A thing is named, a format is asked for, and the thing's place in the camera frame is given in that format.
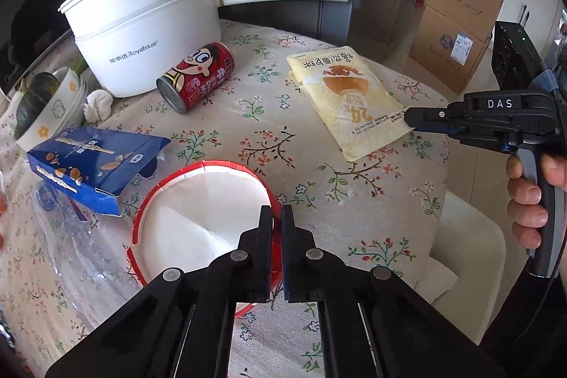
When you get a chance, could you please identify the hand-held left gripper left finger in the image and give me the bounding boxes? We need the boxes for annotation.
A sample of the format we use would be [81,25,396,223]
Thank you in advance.
[44,205,273,378]

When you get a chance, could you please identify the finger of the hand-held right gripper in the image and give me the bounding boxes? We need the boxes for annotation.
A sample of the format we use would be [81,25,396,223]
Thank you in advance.
[414,122,466,137]
[406,103,464,124]

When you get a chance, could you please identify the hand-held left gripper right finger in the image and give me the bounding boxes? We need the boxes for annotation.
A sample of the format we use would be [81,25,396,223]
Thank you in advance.
[280,204,508,378]

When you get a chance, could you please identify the pale yellow packet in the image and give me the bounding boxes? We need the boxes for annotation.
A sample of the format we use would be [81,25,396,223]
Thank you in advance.
[286,46,415,163]

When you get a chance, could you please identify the red paper bowl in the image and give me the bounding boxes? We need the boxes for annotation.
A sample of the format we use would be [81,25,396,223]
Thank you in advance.
[126,159,284,319]

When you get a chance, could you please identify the white plastic bin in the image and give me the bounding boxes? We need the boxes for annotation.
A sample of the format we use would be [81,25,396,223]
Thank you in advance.
[416,190,506,345]

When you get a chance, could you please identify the clear plastic bottle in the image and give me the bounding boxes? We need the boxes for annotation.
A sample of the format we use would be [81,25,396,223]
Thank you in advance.
[33,179,147,303]

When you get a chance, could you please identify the red cartoon can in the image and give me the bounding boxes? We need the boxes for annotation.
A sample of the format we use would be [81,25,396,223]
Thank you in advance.
[156,41,235,114]

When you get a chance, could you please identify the blue cardboard box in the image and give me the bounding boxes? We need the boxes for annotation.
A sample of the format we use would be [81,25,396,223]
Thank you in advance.
[27,126,172,217]

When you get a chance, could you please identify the person's right hand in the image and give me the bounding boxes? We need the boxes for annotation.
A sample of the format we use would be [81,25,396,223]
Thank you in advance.
[506,153,567,251]

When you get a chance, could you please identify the floral tablecloth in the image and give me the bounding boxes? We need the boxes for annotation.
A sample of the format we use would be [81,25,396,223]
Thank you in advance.
[0,19,450,378]

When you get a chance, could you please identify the person's dark clothing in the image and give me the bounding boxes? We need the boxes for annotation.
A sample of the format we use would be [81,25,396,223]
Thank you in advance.
[481,254,567,361]

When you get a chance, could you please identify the crumpled white tissue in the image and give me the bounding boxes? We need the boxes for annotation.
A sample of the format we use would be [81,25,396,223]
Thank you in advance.
[83,89,113,123]

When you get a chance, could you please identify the white flower print bowl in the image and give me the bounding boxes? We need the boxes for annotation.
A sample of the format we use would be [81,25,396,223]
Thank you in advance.
[15,68,83,153]

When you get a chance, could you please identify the white electric pot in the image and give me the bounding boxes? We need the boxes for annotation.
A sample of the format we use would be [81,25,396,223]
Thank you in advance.
[58,0,354,98]

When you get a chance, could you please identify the green pumpkin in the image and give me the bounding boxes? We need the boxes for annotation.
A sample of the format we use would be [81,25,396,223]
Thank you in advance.
[13,72,60,140]

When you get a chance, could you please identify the black microwave oven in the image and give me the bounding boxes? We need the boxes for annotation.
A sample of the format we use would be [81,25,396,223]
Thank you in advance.
[0,0,213,100]

